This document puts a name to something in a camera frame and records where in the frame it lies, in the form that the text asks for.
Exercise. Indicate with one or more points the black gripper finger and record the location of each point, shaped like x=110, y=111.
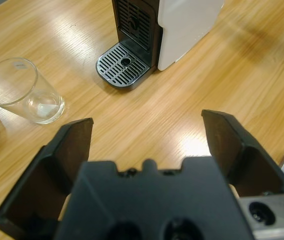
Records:
x=57, y=162
x=247, y=170

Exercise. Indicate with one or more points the metal slotted drip tray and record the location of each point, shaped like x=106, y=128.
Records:
x=122, y=67

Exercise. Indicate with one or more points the white capsule coffee machine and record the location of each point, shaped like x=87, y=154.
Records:
x=182, y=30

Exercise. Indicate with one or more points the clear drinking glass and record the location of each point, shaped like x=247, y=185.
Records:
x=44, y=107

